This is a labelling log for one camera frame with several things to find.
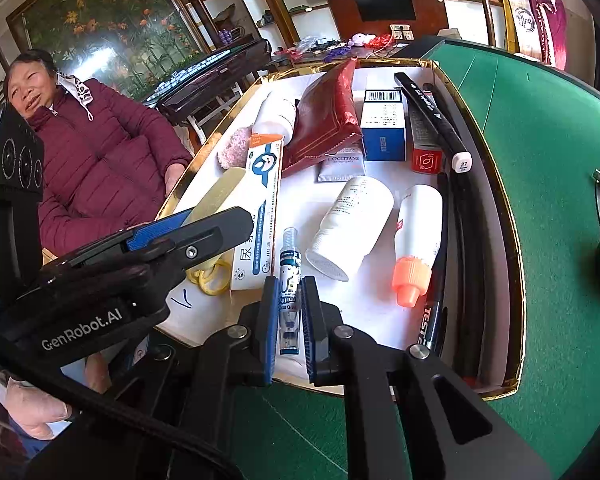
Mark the black rectangular wall panel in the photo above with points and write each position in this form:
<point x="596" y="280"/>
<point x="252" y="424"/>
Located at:
<point x="385" y="7"/>

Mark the wooden chair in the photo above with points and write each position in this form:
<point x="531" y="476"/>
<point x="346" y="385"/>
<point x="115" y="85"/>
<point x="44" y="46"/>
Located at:
<point x="522" y="20"/>

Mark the maroon fringed cloth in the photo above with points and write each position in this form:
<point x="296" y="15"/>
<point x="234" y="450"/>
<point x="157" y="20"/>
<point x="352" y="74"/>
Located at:
<point x="552" y="30"/>

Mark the long white blue carton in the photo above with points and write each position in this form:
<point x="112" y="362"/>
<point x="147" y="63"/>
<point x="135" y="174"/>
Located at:
<point x="260" y="200"/>

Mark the red foil packet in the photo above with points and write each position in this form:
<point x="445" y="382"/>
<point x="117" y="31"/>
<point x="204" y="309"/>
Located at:
<point x="325" y="115"/>

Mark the floral wall painting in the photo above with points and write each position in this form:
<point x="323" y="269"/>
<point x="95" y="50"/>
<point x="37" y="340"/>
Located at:
<point x="120" y="20"/>

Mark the wooden wall shelf unit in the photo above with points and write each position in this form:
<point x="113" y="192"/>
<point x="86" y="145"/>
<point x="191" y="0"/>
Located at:
<point x="275" y="0"/>

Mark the pink plush toy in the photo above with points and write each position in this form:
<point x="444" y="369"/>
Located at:
<point x="362" y="38"/>

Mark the blue white medicine box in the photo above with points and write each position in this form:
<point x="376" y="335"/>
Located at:
<point x="382" y="125"/>

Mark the gold green cardboard box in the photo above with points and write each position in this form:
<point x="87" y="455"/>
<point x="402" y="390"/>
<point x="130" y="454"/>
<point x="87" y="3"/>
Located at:
<point x="375" y="310"/>

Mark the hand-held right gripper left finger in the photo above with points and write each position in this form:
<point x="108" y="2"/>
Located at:
<point x="269" y="340"/>

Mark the cream yellow sponge block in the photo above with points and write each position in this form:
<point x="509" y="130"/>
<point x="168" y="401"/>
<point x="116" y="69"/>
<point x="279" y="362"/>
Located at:
<point x="220" y="192"/>

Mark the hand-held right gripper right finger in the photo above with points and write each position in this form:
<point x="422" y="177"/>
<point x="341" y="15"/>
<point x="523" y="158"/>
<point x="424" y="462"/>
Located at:
<point x="307" y="340"/>

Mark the thick black marker white lettering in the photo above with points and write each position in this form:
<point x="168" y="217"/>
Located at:
<point x="434" y="310"/>

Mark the yellow rubber band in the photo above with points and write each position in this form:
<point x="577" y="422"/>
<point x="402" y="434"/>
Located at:
<point x="207" y="285"/>

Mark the black marker white cap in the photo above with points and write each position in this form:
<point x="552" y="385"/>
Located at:
<point x="430" y="112"/>

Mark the cluttered low side table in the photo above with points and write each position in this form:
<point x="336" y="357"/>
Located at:
<point x="325" y="46"/>

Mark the small clear spray vial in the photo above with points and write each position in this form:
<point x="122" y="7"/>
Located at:
<point x="289" y="285"/>

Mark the white cosmetic tube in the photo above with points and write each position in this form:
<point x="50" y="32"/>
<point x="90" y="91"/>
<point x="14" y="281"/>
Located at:
<point x="341" y="165"/>

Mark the person's left hand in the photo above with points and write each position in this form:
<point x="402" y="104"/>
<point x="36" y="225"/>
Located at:
<point x="37" y="412"/>

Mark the pink fluffy pad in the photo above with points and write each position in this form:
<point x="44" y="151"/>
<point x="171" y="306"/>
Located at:
<point x="234" y="149"/>

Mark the small white bottle orange cap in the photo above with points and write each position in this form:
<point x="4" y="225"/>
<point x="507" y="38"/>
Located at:
<point x="417" y="230"/>

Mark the dark mahjong tile case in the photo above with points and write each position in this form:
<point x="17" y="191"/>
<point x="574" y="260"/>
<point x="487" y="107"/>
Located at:
<point x="215" y="90"/>

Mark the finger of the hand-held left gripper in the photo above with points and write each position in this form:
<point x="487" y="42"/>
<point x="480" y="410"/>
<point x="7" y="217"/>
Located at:
<point x="155" y="232"/>
<point x="205" y="242"/>

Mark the grey box red end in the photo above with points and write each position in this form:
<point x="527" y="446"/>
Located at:
<point x="422" y="140"/>

